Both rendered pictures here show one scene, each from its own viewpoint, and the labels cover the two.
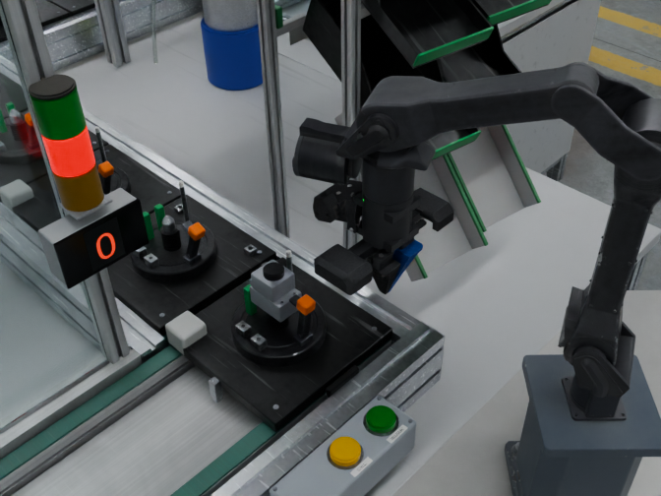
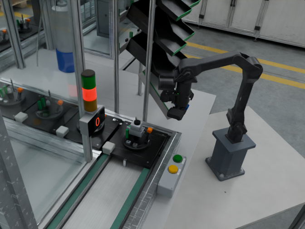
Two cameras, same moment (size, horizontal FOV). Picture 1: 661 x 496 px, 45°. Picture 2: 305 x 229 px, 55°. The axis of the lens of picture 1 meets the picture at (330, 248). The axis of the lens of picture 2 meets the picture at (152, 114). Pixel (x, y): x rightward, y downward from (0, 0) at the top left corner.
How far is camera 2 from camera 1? 0.50 m
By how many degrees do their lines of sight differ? 21
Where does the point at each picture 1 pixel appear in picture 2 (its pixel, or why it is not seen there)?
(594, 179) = not seen: hidden behind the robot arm
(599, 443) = (240, 147)
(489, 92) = (216, 59)
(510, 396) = (199, 146)
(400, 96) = (192, 63)
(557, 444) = (231, 150)
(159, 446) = (114, 183)
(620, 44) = not seen: hidden behind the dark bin
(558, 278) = (196, 113)
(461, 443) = (193, 161)
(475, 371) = (187, 142)
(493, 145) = not seen: hidden behind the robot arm
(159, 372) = (104, 162)
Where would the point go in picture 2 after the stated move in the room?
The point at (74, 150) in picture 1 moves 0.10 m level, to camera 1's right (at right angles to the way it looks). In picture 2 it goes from (94, 92) to (120, 87)
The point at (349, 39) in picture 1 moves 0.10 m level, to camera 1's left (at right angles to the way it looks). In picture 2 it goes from (150, 50) to (129, 53)
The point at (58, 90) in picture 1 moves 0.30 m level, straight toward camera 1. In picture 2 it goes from (91, 73) to (151, 116)
